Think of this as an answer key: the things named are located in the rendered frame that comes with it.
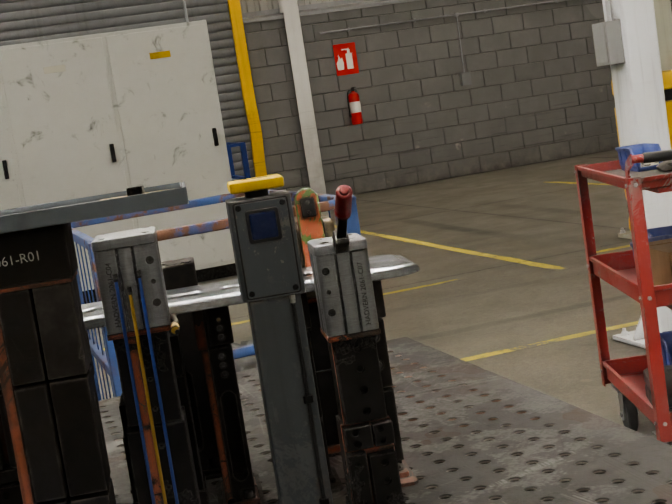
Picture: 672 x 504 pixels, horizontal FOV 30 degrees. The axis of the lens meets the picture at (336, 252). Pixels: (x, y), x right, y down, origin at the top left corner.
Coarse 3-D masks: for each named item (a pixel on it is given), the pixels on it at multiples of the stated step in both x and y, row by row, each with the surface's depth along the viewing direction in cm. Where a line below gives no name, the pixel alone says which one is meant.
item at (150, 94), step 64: (0, 64) 924; (64, 64) 937; (128, 64) 951; (192, 64) 965; (0, 128) 927; (64, 128) 941; (128, 128) 955; (192, 128) 969; (0, 192) 930; (64, 192) 944; (192, 192) 972; (192, 256) 976
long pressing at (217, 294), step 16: (384, 256) 181; (400, 256) 181; (304, 272) 177; (384, 272) 167; (400, 272) 168; (192, 288) 178; (208, 288) 176; (224, 288) 175; (96, 304) 177; (176, 304) 164; (192, 304) 164; (208, 304) 165; (224, 304) 165; (96, 320) 163
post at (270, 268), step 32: (288, 192) 138; (288, 224) 137; (256, 256) 137; (288, 256) 138; (256, 288) 137; (288, 288) 138; (256, 320) 138; (288, 320) 139; (256, 352) 140; (288, 352) 139; (288, 384) 139; (288, 416) 140; (288, 448) 140; (320, 448) 141; (288, 480) 141; (320, 480) 141
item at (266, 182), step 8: (264, 176) 140; (272, 176) 138; (280, 176) 137; (232, 184) 136; (240, 184) 136; (248, 184) 137; (256, 184) 137; (264, 184) 137; (272, 184) 137; (280, 184) 137; (232, 192) 136; (240, 192) 137; (248, 192) 139; (256, 192) 138; (264, 192) 139
